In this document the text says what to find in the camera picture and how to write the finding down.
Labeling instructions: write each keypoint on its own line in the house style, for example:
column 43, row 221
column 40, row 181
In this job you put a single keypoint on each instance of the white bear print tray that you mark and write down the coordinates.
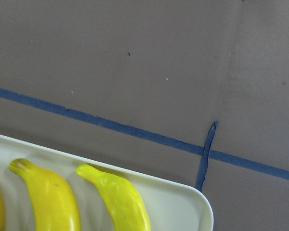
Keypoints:
column 171, row 206

